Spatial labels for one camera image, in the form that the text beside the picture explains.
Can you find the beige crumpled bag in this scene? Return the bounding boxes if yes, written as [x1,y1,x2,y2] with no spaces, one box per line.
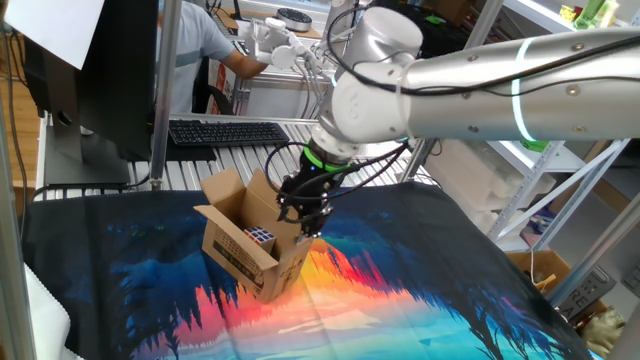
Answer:
[579,307,636,359]

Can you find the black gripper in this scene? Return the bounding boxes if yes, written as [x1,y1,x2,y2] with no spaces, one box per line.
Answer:
[277,167,346,244]

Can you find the black monitor with grey stand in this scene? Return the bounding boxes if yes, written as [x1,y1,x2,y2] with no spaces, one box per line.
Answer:
[22,0,160,187]

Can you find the open cardboard box with clutter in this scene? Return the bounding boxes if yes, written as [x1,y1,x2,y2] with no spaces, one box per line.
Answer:
[505,249,572,296]

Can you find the white cloth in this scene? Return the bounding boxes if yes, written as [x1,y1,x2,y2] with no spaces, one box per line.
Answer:
[24,264,84,360]

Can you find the person in blue shirt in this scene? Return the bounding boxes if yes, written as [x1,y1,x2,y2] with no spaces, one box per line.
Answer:
[158,0,236,115]

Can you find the black office chair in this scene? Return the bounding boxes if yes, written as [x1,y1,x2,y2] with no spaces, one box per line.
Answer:
[192,54,235,115]

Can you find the white teleoperation haptic device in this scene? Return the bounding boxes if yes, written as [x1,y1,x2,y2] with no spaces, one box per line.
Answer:
[237,17,341,119]

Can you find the aluminium frame post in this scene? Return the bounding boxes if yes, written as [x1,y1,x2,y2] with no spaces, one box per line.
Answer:
[0,89,37,360]
[399,0,505,184]
[148,0,184,191]

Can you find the blue white Rubik's cube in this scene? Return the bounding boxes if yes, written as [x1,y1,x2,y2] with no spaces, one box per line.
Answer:
[243,225,278,253]

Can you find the grey metal shelf rack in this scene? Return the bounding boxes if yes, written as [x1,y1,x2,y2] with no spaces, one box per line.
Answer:
[487,0,640,306]

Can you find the round black disc device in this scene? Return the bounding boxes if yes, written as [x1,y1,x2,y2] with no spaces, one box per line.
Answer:
[276,7,314,32]

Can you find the white foam blocks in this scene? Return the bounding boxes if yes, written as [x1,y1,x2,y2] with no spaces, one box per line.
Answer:
[424,139,556,236]

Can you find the black keyboard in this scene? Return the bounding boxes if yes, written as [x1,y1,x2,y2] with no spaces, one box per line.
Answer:
[168,118,291,148]

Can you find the green bottle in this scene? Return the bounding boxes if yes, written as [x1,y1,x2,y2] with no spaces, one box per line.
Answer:
[573,0,606,31]

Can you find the white paper sheet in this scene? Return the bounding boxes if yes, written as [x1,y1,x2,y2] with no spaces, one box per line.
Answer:
[3,0,106,71]

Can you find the person's bare forearm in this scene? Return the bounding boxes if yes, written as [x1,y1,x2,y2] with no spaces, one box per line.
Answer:
[222,47,269,80]

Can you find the grey lettered plate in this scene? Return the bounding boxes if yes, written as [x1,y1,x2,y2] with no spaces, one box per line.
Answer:
[557,264,619,321]

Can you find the brown cardboard box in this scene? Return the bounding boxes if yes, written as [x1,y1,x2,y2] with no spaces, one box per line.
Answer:
[193,167,315,305]

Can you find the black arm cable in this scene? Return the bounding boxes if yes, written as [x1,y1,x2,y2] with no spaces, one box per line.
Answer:
[264,4,640,226]

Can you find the colourful sunset print tablecloth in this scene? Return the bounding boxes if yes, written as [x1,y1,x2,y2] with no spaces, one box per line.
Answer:
[22,182,594,360]

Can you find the black monitor cable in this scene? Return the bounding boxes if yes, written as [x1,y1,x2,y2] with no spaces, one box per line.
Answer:
[32,172,151,202]

